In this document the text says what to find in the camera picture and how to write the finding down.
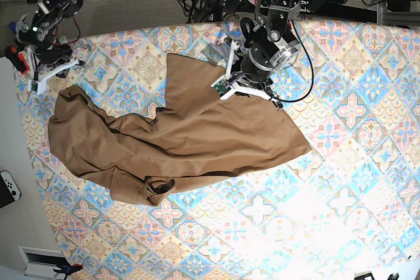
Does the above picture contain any orange black bottom clamp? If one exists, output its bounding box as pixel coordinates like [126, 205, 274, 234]
[53, 264, 83, 279]

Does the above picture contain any patterned tile tablecloth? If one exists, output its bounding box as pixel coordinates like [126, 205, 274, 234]
[15, 21, 419, 279]

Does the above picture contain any white box with window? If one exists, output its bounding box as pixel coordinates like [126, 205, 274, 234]
[18, 246, 68, 279]

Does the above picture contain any game console controller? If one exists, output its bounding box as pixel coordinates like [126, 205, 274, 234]
[0, 170, 22, 208]

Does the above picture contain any brown t-shirt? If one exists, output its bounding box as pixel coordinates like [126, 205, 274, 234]
[48, 54, 311, 206]

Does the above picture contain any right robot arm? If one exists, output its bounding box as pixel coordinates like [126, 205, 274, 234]
[5, 0, 84, 94]

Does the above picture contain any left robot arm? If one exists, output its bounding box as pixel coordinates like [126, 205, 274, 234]
[211, 0, 301, 109]

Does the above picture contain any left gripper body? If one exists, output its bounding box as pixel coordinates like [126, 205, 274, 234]
[211, 35, 301, 110]

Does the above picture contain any red black clamp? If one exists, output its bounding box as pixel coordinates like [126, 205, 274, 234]
[5, 46, 30, 75]

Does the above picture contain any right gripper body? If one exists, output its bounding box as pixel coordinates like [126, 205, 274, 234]
[26, 45, 85, 95]

